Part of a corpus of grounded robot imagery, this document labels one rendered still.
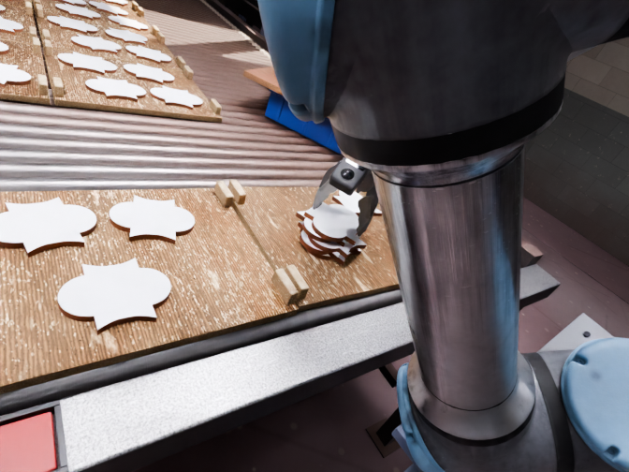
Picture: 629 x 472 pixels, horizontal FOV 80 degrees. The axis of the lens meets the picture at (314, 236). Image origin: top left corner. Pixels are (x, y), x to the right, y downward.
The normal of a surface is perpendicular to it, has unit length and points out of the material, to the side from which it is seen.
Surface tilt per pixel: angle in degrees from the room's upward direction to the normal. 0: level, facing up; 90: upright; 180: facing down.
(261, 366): 0
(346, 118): 122
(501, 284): 79
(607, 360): 39
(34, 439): 0
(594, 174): 90
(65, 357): 0
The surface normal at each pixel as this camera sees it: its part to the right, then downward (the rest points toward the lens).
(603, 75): -0.75, 0.14
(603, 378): -0.18, -0.48
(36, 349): 0.33, -0.76
